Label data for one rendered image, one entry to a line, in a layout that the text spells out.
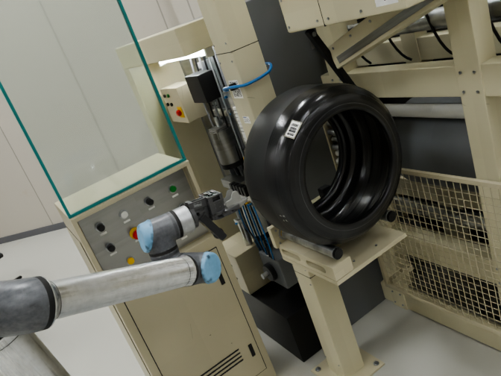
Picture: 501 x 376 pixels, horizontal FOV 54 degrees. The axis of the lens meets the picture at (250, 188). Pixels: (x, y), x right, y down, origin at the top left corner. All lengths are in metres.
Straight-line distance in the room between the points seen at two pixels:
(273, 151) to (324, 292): 0.92
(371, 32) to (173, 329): 1.51
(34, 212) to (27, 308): 5.70
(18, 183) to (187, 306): 4.64
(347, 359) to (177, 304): 0.87
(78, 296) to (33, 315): 0.11
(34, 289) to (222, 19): 1.20
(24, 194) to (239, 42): 5.13
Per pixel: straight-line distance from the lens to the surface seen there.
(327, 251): 1.84
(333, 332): 2.46
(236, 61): 1.94
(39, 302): 1.13
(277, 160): 1.61
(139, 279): 1.28
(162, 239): 1.51
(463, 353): 2.67
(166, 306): 2.31
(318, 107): 1.65
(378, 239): 2.04
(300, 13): 1.96
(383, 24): 1.86
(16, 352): 1.28
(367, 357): 2.72
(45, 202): 6.65
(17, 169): 6.64
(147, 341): 2.35
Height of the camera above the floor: 1.82
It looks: 20 degrees down
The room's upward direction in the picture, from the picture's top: 20 degrees counter-clockwise
